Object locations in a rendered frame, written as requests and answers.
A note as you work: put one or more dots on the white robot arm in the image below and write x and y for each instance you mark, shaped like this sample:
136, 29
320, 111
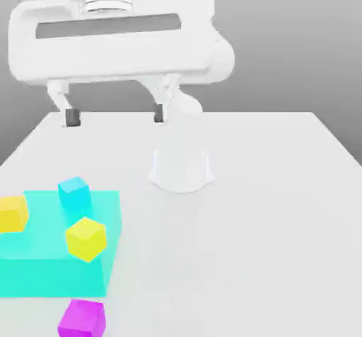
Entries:
181, 171

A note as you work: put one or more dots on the small magenta cube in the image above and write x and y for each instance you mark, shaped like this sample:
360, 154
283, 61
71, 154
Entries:
82, 318

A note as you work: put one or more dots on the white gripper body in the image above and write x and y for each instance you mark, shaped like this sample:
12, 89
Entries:
113, 56

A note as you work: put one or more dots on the small orange cube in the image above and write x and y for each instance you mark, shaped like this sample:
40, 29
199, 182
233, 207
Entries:
11, 215

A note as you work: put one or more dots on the small yellow cube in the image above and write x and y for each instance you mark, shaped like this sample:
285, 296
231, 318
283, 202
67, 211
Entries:
84, 238

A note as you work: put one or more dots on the large turquoise box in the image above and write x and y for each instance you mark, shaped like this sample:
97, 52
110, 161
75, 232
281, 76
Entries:
36, 274

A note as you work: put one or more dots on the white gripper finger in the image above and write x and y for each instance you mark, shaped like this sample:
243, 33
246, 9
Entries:
72, 117
159, 113

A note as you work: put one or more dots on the small blue cube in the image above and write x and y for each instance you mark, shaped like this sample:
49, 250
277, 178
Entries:
75, 194

